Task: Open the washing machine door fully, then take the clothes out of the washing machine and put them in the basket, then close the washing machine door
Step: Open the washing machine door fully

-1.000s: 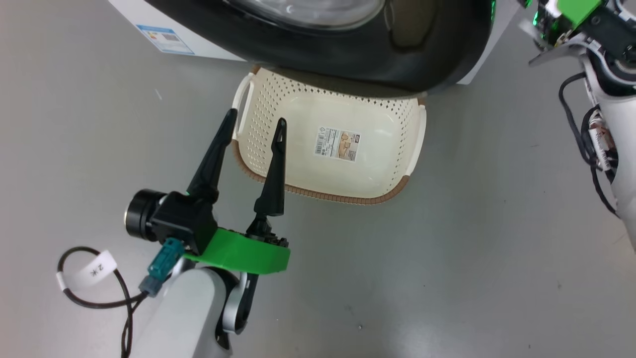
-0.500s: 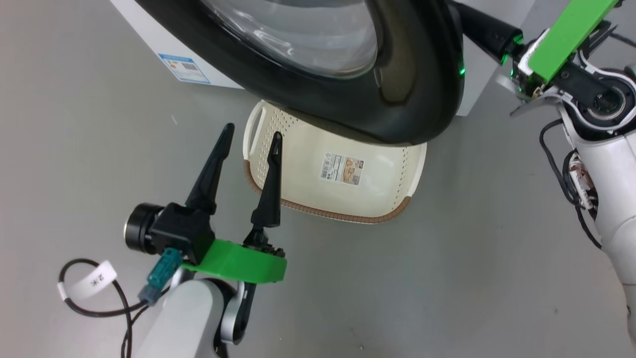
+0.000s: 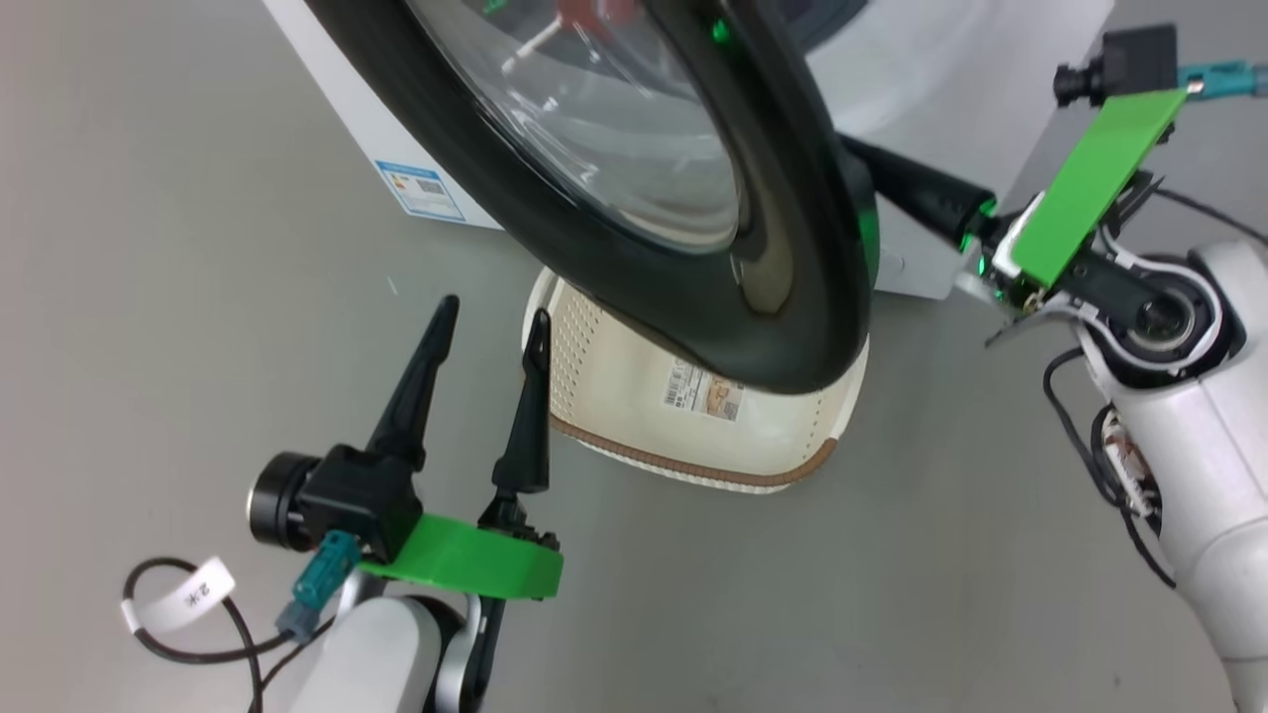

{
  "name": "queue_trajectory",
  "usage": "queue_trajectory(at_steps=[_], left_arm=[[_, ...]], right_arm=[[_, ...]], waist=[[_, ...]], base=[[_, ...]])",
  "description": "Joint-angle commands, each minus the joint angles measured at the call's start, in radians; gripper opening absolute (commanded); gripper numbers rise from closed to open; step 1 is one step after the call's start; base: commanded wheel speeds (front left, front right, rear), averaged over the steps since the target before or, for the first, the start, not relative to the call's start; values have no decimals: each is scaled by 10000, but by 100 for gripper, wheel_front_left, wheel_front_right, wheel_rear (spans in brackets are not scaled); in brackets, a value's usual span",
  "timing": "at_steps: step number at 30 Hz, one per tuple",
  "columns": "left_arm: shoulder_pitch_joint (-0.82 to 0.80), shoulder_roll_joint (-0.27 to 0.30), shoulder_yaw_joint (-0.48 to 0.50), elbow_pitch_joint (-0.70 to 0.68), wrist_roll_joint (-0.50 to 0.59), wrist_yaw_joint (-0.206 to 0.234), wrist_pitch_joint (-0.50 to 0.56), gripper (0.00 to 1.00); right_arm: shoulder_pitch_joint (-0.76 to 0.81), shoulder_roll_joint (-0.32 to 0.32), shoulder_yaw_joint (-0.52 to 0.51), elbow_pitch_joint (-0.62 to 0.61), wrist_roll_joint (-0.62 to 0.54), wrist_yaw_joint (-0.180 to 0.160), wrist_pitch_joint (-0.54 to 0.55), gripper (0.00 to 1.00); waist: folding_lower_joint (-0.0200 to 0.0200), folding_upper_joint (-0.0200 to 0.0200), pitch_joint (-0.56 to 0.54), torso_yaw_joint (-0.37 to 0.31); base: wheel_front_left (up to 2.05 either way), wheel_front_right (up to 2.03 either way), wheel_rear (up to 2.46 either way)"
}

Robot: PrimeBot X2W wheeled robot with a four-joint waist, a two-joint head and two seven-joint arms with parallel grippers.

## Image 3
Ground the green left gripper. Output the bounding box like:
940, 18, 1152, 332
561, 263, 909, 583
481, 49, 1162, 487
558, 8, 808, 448
359, 295, 564, 601

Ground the black cable with white tag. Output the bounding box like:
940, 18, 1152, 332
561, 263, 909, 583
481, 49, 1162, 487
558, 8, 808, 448
121, 558, 298, 713

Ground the teal camera connector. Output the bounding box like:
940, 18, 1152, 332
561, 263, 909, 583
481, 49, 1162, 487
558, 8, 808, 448
275, 530, 363, 645
1177, 59, 1268, 100

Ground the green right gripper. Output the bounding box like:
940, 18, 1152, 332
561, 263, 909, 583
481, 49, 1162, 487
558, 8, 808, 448
840, 87, 1188, 318

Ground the thin black cable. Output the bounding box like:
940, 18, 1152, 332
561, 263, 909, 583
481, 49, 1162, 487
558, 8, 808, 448
1042, 347, 1180, 590
1149, 186, 1268, 247

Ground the cream perforated laundry basket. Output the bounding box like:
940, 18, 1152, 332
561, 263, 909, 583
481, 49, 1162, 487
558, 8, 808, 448
522, 265, 871, 494

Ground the black round glass washer door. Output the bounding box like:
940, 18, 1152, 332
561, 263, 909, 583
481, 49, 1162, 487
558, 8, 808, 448
302, 0, 883, 395

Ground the teal left camera connector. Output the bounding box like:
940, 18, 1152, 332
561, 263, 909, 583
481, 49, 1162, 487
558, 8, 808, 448
275, 530, 363, 645

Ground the teal right camera connector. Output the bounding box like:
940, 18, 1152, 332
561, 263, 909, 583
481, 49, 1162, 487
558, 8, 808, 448
1177, 59, 1268, 100

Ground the white front-loading washing machine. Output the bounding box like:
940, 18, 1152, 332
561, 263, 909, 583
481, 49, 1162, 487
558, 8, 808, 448
263, 0, 1115, 300

